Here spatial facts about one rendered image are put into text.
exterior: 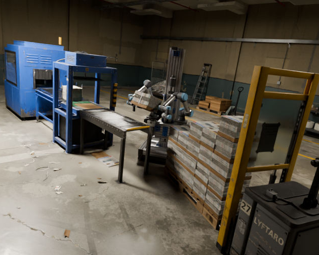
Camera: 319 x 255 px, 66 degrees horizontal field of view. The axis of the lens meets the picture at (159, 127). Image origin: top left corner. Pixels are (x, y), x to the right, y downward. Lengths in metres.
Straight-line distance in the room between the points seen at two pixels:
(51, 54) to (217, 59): 6.97
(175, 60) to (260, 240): 3.08
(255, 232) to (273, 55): 8.32
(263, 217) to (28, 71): 5.74
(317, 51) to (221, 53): 3.56
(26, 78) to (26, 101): 0.56
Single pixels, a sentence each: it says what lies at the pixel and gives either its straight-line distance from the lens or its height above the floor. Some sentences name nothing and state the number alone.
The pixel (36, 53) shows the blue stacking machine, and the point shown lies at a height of 1.61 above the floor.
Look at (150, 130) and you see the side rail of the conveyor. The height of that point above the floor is 0.75.
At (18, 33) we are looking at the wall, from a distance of 11.84.
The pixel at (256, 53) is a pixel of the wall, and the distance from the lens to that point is 10.38.
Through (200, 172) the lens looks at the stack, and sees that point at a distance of 3.20.
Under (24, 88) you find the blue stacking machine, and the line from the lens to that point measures 6.61.
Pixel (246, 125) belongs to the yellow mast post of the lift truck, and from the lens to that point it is 2.25.
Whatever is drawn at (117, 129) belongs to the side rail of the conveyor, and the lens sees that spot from 3.56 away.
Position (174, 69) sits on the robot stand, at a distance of 4.40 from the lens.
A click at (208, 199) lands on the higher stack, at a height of 0.26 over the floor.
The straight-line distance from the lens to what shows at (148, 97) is 3.78.
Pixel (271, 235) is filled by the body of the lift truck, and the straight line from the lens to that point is 2.29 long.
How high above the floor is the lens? 1.81
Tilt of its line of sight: 15 degrees down
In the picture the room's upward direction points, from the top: 7 degrees clockwise
